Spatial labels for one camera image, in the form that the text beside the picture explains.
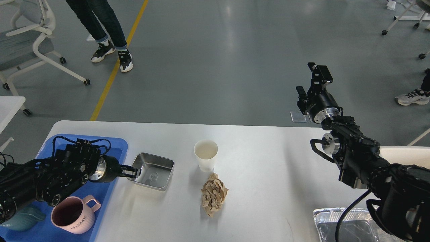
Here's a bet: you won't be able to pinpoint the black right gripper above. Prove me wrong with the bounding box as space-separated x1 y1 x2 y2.
295 62 340 124

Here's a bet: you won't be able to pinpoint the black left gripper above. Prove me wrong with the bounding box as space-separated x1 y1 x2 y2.
89 155 141 183

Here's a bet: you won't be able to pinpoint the square stainless steel tray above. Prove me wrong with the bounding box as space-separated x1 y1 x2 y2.
127 153 174 192

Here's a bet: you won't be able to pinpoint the pink mug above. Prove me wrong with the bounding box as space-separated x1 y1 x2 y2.
50 195 101 234

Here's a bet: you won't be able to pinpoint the white paper cup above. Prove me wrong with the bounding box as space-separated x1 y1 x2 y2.
194 139 218 172

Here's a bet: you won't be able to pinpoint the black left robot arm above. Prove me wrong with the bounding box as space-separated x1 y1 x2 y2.
0 136 141 223

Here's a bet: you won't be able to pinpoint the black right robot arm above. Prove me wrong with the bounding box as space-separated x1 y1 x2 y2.
296 62 430 242

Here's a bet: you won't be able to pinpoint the crumpled brown paper ball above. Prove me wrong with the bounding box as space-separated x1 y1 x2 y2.
201 172 229 217

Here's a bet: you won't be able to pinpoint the blue plastic tray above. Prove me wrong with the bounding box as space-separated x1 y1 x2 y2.
0 134 128 242

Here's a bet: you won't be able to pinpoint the teal and yellow mug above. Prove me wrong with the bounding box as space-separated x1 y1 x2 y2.
1 205 46 232

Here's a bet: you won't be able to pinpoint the beige plastic bin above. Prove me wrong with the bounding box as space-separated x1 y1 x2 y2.
380 146 430 169

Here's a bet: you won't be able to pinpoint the white side table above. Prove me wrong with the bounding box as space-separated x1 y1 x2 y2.
0 95 26 133

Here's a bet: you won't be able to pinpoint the white chair legs with castors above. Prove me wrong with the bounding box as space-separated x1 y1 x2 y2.
381 0 429 60

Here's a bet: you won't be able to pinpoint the aluminium foil tray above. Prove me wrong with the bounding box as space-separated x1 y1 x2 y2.
313 208 402 242

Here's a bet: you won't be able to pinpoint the grey office chair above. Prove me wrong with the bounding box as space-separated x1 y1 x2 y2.
0 0 91 96

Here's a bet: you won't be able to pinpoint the person in black shirt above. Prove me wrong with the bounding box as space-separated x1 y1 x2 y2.
66 0 134 73

